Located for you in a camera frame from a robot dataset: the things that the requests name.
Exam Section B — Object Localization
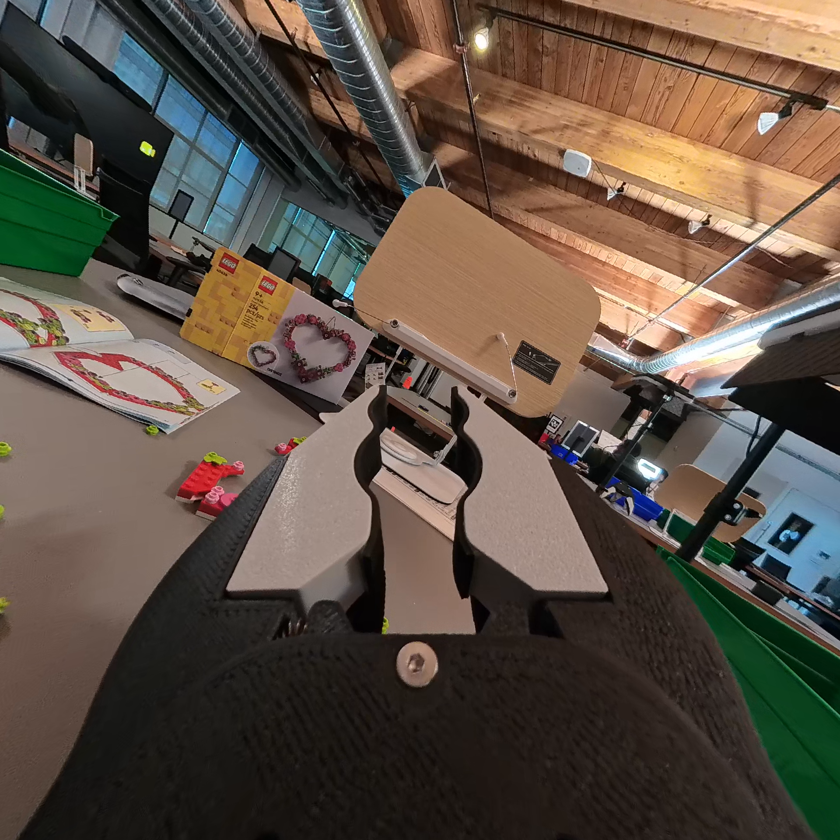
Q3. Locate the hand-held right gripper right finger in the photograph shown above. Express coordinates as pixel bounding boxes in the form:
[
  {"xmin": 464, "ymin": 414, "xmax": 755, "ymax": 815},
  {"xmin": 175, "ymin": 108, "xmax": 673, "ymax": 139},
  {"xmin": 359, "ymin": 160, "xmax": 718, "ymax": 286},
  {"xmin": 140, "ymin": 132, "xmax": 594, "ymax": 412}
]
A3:
[{"xmin": 450, "ymin": 387, "xmax": 610, "ymax": 631}]

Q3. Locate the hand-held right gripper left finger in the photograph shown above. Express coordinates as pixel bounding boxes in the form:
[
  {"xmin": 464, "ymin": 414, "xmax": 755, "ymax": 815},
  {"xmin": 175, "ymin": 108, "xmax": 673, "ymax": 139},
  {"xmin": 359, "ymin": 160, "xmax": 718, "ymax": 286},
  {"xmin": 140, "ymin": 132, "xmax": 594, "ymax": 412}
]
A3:
[{"xmin": 225, "ymin": 386, "xmax": 389, "ymax": 609}]

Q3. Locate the yellow lego box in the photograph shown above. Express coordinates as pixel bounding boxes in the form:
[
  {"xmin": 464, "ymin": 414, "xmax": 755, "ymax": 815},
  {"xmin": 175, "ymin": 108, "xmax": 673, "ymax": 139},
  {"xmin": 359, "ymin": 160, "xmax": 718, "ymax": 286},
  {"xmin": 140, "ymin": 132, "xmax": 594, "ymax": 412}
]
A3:
[{"xmin": 180, "ymin": 247, "xmax": 375, "ymax": 405}]

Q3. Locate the lego instruction booklet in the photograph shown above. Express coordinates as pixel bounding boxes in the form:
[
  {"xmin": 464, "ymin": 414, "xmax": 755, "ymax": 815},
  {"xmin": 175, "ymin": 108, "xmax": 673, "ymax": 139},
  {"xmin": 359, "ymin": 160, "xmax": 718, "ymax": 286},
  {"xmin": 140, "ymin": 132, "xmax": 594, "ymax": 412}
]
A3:
[{"xmin": 0, "ymin": 276, "xmax": 241, "ymax": 436}]

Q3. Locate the blue storage bin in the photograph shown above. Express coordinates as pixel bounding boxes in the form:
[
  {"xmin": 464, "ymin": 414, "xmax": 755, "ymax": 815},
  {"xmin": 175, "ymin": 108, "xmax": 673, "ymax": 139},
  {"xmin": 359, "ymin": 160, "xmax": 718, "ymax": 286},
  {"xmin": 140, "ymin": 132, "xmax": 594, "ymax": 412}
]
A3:
[{"xmin": 605, "ymin": 484, "xmax": 665, "ymax": 521}]

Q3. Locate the white printed sheet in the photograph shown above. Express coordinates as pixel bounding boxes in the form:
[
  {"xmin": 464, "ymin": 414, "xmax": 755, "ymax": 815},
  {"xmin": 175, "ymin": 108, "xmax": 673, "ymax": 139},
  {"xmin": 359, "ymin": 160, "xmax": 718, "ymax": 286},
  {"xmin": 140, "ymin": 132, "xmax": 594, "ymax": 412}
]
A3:
[{"xmin": 373, "ymin": 467, "xmax": 462, "ymax": 540}]

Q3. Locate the black lamp pole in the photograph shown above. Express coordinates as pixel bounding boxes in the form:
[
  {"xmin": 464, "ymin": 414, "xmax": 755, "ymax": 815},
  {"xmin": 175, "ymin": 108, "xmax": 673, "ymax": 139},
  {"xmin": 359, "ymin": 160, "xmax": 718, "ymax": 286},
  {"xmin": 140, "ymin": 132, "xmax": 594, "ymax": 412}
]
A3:
[{"xmin": 675, "ymin": 420, "xmax": 786, "ymax": 560}]

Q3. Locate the black computer monitor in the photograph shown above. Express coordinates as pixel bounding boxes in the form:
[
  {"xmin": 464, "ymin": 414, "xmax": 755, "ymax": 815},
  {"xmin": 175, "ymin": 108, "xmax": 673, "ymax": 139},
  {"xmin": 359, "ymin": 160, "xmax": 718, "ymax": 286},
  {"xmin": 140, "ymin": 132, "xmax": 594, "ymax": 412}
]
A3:
[{"xmin": 265, "ymin": 245, "xmax": 303, "ymax": 284}]

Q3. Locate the wooden book stand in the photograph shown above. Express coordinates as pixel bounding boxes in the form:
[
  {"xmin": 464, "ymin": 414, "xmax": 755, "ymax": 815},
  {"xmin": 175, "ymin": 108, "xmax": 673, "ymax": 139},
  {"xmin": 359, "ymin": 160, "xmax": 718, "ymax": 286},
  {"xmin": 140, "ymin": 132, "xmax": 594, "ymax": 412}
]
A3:
[{"xmin": 353, "ymin": 186, "xmax": 602, "ymax": 521}]

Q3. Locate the white flat tray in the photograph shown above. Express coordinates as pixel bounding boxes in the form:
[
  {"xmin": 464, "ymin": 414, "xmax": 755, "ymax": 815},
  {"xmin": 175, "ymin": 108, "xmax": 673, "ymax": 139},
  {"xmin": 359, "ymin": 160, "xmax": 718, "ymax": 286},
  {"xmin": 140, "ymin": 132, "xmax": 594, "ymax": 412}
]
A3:
[{"xmin": 116, "ymin": 272, "xmax": 196, "ymax": 322}]

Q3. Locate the green plastic bin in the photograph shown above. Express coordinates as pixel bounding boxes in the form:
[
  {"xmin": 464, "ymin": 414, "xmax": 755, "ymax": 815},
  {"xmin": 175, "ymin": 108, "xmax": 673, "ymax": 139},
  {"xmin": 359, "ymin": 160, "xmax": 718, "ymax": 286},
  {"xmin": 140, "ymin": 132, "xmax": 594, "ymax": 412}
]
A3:
[
  {"xmin": 656, "ymin": 546, "xmax": 840, "ymax": 836},
  {"xmin": 0, "ymin": 149, "xmax": 119, "ymax": 277}
]

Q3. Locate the large dark monitor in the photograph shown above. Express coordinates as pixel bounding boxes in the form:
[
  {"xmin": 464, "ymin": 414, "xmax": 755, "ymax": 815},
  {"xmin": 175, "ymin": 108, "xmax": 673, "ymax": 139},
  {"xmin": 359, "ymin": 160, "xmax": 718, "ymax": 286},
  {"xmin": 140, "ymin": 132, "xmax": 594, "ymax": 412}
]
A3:
[{"xmin": 0, "ymin": 5, "xmax": 176, "ymax": 198}]

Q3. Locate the red lego heart frame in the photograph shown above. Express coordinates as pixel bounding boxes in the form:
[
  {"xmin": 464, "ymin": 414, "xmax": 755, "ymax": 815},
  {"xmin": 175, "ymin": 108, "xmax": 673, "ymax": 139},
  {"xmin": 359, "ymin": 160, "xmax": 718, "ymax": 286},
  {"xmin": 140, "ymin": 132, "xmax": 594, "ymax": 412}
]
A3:
[{"xmin": 175, "ymin": 451, "xmax": 248, "ymax": 521}]

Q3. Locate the silver ventilation duct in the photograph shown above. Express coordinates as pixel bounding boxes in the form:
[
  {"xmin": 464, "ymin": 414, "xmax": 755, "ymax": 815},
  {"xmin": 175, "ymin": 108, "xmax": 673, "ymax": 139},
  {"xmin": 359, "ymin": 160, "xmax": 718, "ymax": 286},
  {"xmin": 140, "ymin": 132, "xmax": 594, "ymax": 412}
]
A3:
[{"xmin": 589, "ymin": 274, "xmax": 840, "ymax": 376}]

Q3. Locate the silver spiral duct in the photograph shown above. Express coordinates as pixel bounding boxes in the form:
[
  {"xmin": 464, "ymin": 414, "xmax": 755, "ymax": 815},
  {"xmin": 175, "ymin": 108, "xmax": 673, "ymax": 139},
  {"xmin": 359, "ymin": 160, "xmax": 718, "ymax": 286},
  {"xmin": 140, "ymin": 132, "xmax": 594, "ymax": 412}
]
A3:
[{"xmin": 294, "ymin": 0, "xmax": 435, "ymax": 196}]

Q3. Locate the dark ventilation duct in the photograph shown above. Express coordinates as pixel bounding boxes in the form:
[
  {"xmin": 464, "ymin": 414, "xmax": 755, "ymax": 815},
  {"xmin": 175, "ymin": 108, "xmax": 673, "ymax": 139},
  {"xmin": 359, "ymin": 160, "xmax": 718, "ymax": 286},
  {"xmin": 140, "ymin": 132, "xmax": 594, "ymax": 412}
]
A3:
[{"xmin": 140, "ymin": 0, "xmax": 350, "ymax": 201}]

